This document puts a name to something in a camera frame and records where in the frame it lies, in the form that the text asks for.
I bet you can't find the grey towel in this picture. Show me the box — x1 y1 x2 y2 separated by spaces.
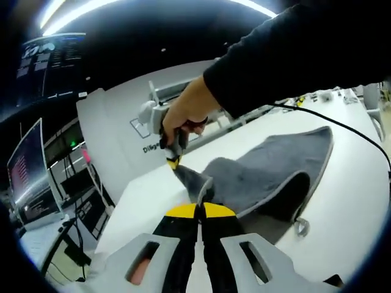
174 125 334 245

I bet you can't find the person's right hand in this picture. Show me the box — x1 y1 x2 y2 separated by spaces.
161 74 224 143

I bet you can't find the person's left hand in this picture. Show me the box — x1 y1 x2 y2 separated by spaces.
128 258 152 283

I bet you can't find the grey metal shelving rack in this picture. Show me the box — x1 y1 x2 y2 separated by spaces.
148 76 246 148

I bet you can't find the white stand pole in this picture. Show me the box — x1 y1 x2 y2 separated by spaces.
86 161 115 209

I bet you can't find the long ceiling light strip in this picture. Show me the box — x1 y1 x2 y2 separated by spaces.
39 0 279 36

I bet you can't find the large dark display screen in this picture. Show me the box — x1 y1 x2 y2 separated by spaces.
15 32 87 108

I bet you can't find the curved computer monitor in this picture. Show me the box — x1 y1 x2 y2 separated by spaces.
6 117 67 228

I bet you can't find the white desk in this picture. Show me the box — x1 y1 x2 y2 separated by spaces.
18 210 102 288

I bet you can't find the grey chair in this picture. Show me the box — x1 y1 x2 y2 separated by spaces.
362 82 387 142

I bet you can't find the black cable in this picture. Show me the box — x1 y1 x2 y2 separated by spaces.
268 103 391 175

